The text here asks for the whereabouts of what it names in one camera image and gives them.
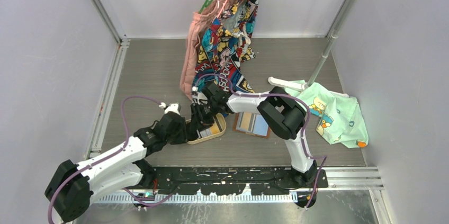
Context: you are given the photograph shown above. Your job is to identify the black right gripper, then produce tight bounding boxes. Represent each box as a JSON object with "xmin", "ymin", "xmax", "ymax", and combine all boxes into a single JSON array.
[{"xmin": 189, "ymin": 100, "xmax": 219, "ymax": 135}]

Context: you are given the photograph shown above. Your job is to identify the beige oval card tray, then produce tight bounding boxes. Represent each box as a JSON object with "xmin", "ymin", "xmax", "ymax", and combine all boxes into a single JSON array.
[{"xmin": 186, "ymin": 113, "xmax": 227, "ymax": 145}]

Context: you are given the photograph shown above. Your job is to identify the brown leather card holder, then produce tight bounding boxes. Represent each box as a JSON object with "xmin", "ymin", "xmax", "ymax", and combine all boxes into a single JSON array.
[{"xmin": 233, "ymin": 112, "xmax": 271, "ymax": 138}]

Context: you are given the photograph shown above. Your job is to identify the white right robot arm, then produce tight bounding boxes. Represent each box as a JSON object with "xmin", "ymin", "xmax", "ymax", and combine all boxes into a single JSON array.
[{"xmin": 187, "ymin": 83, "xmax": 317, "ymax": 187}]

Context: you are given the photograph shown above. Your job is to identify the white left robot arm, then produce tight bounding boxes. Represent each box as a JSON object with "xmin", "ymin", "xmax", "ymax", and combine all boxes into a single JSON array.
[{"xmin": 44, "ymin": 112, "xmax": 187, "ymax": 222}]

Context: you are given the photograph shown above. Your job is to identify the gold numbered credit card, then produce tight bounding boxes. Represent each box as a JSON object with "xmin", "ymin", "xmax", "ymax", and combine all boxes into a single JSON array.
[{"xmin": 200, "ymin": 124, "xmax": 226, "ymax": 138}]

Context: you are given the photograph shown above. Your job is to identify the colourful comic print shorts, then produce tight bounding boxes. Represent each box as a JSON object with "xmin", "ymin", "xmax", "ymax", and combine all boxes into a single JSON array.
[{"xmin": 192, "ymin": 0, "xmax": 259, "ymax": 93}]

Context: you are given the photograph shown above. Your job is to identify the pink hanging garment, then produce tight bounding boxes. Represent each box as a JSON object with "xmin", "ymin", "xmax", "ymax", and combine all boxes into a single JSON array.
[{"xmin": 179, "ymin": 0, "xmax": 236, "ymax": 100}]

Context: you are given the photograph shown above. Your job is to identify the mint green cartoon cloth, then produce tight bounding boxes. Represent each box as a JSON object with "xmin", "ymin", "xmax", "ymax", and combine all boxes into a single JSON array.
[{"xmin": 285, "ymin": 83, "xmax": 369, "ymax": 148}]

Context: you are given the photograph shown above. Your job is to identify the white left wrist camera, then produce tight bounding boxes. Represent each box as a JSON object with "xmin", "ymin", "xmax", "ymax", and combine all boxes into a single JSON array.
[{"xmin": 159, "ymin": 102, "xmax": 181, "ymax": 115}]

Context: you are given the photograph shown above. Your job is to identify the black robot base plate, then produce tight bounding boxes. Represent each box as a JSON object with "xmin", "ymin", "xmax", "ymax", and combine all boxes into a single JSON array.
[{"xmin": 128, "ymin": 166, "xmax": 328, "ymax": 196}]

